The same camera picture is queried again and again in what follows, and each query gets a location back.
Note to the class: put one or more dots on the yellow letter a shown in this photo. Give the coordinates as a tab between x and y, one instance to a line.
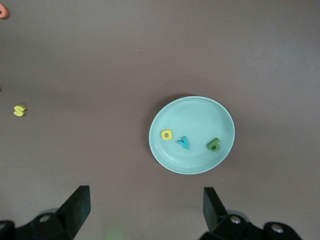
170	133

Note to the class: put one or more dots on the green letter p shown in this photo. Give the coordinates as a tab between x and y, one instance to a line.
215	142

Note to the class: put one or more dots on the green plate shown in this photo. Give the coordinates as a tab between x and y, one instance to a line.
195	117

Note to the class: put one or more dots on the orange letter e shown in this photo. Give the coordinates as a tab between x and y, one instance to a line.
4	14

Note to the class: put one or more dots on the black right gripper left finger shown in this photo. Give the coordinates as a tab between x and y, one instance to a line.
72	215

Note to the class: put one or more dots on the yellow letter s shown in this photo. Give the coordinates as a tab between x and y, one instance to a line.
19	110

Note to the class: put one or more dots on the teal letter y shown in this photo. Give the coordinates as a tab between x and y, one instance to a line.
185	145

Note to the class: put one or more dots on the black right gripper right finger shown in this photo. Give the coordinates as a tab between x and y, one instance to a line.
217	220

